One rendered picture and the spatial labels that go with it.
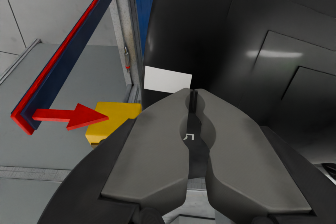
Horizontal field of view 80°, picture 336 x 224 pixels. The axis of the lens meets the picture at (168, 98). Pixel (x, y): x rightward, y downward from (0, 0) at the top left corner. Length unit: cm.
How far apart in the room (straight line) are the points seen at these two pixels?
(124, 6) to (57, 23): 124
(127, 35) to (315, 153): 41
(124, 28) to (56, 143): 72
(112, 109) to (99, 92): 76
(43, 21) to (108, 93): 77
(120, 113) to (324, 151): 35
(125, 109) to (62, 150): 64
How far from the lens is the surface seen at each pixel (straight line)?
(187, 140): 17
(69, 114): 17
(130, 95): 57
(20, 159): 112
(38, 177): 103
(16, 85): 148
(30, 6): 171
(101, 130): 43
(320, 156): 23
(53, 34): 175
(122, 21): 49
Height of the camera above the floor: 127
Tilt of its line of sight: 42 degrees down
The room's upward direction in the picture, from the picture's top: 175 degrees counter-clockwise
